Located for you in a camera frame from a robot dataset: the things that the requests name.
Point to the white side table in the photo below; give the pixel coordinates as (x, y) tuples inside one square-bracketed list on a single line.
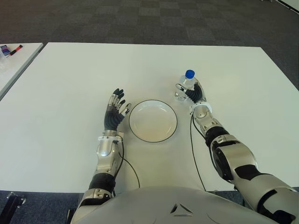
[(21, 63)]

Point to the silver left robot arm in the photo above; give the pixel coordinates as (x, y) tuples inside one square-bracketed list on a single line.
[(106, 149)]

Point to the grey robot torso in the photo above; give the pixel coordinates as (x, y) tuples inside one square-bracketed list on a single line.
[(163, 207)]

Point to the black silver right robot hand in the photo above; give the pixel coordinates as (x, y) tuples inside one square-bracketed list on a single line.
[(198, 94)]

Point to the white plate black rim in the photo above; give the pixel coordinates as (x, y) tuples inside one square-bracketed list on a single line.
[(153, 121)]

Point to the clear water bottle blue cap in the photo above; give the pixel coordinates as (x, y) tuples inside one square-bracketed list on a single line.
[(189, 73)]

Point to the small blue box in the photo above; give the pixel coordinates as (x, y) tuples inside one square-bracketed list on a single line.
[(5, 50)]

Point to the white board panel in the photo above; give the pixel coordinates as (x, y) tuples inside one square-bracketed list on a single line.
[(290, 4)]

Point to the red black marker pen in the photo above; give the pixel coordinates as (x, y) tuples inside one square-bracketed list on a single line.
[(16, 49)]

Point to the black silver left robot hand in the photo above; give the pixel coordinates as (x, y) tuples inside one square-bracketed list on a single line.
[(113, 119)]

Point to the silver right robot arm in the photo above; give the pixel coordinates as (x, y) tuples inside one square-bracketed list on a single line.
[(233, 158)]

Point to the black metal stand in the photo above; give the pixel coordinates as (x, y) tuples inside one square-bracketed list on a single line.
[(11, 205)]

